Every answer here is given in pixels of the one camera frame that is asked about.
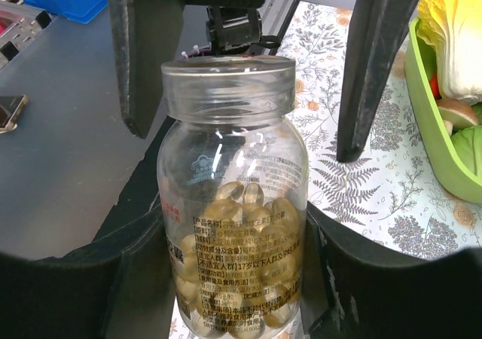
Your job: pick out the toy round green cabbage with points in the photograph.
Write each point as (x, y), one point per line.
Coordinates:
(467, 144)

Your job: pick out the toy yellow napa cabbage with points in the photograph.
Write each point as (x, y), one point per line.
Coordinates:
(453, 29)

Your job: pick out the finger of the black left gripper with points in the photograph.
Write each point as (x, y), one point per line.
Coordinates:
(145, 34)
(376, 31)

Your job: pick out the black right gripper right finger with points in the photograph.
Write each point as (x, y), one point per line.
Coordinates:
(353, 287)

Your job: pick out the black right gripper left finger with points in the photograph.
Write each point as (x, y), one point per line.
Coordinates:
(118, 286)

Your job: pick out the toy red pepper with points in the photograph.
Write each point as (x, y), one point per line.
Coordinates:
(433, 82)

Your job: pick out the floral table mat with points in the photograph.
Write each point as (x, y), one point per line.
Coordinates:
(390, 194)

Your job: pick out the clear pill bottle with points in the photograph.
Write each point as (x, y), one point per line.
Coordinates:
(233, 172)

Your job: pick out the green plastic tray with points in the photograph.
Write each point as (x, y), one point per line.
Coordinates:
(450, 171)

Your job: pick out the toy brown mushroom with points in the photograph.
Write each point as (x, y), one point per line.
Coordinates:
(456, 115)

